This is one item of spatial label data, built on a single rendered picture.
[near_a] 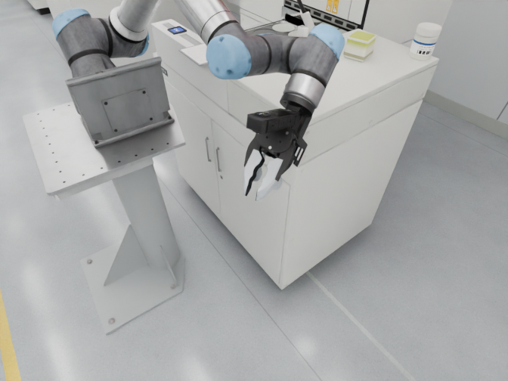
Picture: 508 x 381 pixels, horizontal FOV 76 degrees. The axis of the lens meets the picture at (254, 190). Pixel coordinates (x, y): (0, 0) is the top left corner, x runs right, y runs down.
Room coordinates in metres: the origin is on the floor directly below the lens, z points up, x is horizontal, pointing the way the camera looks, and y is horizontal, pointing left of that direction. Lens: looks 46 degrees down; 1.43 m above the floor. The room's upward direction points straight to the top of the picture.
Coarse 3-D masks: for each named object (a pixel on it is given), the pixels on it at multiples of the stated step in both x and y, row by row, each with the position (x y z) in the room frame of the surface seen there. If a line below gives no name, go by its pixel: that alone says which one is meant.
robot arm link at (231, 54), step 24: (192, 0) 0.67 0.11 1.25; (216, 0) 0.67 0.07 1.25; (192, 24) 0.66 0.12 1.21; (216, 24) 0.62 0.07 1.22; (216, 48) 0.58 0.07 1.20; (240, 48) 0.57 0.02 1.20; (264, 48) 0.62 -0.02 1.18; (216, 72) 0.57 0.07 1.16; (240, 72) 0.57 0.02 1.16; (264, 72) 0.62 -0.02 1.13
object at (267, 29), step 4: (284, 20) 1.62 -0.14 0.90; (272, 24) 1.57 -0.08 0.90; (292, 24) 1.57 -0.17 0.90; (260, 28) 1.52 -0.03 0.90; (264, 28) 1.52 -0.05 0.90; (268, 28) 1.52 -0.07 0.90; (296, 28) 1.52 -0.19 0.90; (248, 32) 1.48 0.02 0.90; (252, 32) 1.48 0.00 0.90; (256, 32) 1.48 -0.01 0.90; (260, 32) 1.48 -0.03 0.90; (264, 32) 1.48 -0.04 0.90; (268, 32) 1.48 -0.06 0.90; (272, 32) 1.48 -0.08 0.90; (276, 32) 1.48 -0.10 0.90; (280, 32) 1.48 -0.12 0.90; (284, 32) 1.48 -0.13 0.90; (288, 32) 1.48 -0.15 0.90
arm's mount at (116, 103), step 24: (96, 72) 0.82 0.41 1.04; (120, 72) 0.84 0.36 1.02; (144, 72) 0.88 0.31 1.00; (72, 96) 0.81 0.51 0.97; (96, 96) 0.80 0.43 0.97; (120, 96) 0.83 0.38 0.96; (144, 96) 0.87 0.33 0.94; (96, 120) 0.79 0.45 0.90; (120, 120) 0.82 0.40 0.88; (144, 120) 0.86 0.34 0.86; (168, 120) 0.90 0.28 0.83; (96, 144) 0.77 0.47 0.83
